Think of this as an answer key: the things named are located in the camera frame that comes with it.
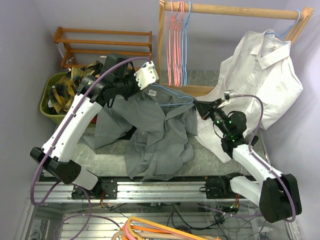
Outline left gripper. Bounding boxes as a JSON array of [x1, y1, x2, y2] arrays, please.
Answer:
[[114, 67, 146, 101]]

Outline pink wire hangers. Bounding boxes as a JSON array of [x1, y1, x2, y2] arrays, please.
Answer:
[[165, 0, 185, 88]]

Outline wooden clothes rack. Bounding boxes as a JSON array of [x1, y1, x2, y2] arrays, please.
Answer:
[[151, 0, 314, 98]]

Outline grey button shirt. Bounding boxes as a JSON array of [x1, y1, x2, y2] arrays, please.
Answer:
[[83, 90, 198, 181]]

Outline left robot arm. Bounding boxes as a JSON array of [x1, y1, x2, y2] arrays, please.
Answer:
[[30, 53, 157, 199]]

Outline yellow plaid shirt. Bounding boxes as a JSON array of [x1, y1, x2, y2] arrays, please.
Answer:
[[47, 60, 104, 115]]

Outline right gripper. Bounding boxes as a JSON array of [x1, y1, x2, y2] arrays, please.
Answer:
[[194, 98, 231, 137]]

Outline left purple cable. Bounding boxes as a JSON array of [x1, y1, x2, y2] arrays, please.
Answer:
[[30, 56, 153, 238]]

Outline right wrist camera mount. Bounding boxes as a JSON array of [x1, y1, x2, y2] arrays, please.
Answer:
[[223, 89, 235, 102]]

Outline orange pink hangers below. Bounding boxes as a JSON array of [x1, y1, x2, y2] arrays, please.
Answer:
[[111, 216, 221, 240]]

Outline aluminium mounting rail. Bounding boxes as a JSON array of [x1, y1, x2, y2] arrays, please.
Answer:
[[34, 175, 236, 204]]

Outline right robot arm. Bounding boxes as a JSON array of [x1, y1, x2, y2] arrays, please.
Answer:
[[194, 98, 302, 223]]

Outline wooden shoe rack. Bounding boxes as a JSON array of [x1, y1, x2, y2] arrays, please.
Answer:
[[53, 26, 153, 69]]

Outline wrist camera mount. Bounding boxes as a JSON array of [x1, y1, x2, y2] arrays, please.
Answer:
[[223, 89, 235, 102], [134, 61, 159, 90]]

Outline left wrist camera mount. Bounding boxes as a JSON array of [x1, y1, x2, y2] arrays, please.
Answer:
[[134, 61, 159, 90]]

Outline blue hanger holding white shirt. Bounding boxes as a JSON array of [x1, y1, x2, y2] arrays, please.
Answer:
[[265, 9, 301, 45]]

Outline black garment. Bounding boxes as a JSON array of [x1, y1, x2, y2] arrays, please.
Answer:
[[119, 126, 137, 140]]

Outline white hanging shirt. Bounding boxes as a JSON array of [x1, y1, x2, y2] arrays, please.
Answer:
[[193, 29, 304, 164]]

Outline green laundry basket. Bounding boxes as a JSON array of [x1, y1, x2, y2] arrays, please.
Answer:
[[39, 72, 67, 125]]

